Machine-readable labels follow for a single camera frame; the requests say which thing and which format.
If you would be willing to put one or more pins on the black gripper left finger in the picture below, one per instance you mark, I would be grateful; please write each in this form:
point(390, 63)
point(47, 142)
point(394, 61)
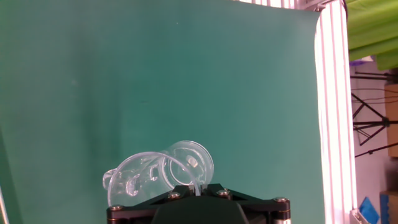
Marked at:
point(130, 213)

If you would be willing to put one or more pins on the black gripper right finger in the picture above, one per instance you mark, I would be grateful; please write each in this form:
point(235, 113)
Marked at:
point(267, 211)

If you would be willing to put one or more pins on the blue cloth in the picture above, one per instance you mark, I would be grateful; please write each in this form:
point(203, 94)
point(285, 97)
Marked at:
point(370, 211)

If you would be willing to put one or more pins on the green table mat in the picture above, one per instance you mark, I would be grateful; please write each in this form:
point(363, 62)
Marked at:
point(186, 77)

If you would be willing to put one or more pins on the large cardboard box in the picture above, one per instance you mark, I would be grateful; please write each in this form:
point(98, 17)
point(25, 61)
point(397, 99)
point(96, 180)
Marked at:
point(392, 109)

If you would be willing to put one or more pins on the green cloth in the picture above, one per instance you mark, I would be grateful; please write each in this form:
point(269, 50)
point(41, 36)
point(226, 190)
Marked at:
point(373, 28)

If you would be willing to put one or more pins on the aluminium frame post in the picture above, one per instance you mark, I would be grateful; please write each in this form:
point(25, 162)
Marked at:
point(357, 217)

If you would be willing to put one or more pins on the black camera tripod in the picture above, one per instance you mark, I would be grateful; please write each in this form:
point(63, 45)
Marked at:
point(385, 122)

